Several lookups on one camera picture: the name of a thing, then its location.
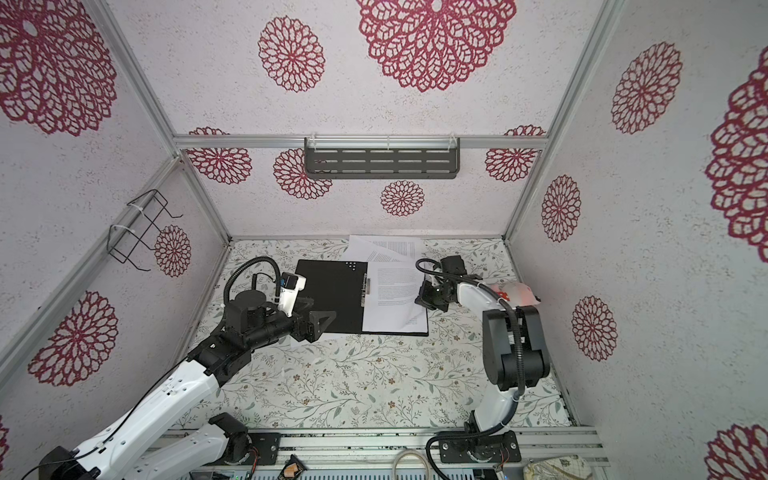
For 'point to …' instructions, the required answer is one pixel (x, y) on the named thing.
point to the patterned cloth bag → (567, 467)
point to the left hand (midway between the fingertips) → (323, 313)
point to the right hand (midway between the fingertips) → (416, 295)
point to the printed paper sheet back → (381, 248)
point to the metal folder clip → (366, 289)
